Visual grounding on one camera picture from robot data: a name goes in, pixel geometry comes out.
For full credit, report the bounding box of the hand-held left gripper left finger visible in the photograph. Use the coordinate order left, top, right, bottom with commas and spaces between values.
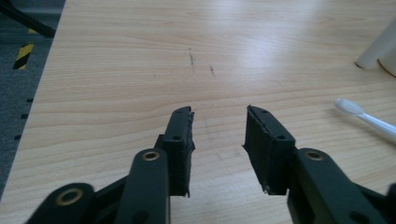
153, 105, 196, 198

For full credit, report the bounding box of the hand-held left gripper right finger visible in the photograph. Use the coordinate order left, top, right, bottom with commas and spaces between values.
242, 105, 297, 196

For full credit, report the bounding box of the white plastic spoon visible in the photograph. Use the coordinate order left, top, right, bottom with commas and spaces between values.
333, 98, 396, 144

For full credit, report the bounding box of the white tube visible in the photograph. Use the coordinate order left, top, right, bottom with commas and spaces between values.
355, 19, 396, 70

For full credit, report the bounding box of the yellow black hazard tape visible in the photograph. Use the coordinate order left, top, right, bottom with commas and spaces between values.
12, 28, 39, 71

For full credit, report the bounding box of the black metal stand leg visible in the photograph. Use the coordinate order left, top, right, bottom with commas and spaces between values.
0, 0, 57, 39

